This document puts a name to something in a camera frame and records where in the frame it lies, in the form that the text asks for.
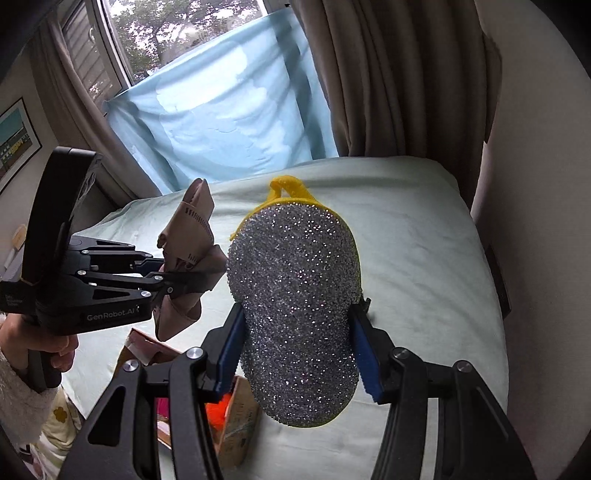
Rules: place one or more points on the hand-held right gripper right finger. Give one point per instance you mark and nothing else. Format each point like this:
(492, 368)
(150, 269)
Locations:
(367, 364)

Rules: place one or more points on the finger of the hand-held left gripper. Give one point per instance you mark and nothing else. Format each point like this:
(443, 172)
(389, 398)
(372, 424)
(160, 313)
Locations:
(159, 279)
(150, 264)

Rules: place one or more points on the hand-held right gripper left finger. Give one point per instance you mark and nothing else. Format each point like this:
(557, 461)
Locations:
(231, 350)

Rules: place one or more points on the beige sock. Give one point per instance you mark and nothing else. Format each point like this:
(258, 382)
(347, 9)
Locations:
(194, 217)

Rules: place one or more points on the cardboard box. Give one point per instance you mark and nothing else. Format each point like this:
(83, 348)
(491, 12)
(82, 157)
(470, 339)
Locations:
(240, 424)

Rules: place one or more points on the silver glitter sponge yellow trim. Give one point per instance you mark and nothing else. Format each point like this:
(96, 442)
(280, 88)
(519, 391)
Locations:
(295, 300)

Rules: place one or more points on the pink zip pouch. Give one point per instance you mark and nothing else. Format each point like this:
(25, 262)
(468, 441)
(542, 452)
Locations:
(162, 407)

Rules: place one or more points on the person's left forearm fluffy sleeve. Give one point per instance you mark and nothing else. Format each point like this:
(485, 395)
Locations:
(23, 406)

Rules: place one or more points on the person's left hand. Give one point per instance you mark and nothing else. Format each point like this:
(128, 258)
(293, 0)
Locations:
(67, 348)

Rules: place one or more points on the white headboard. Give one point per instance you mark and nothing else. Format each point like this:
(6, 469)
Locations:
(101, 203)

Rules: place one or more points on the beige curtain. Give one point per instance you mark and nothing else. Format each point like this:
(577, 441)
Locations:
(92, 138)
(392, 69)

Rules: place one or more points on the bed with pale green sheet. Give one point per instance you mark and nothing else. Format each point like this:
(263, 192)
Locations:
(406, 240)

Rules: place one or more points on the light blue hanging cloth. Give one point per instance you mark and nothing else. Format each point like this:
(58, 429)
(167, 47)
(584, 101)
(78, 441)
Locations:
(221, 115)

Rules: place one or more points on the person's yellow floral clothing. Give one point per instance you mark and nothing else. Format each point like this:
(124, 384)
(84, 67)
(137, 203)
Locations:
(55, 429)

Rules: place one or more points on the window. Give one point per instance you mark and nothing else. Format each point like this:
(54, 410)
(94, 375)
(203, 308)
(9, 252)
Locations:
(161, 32)

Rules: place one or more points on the framed wall picture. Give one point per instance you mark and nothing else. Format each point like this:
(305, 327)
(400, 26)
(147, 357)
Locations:
(16, 143)

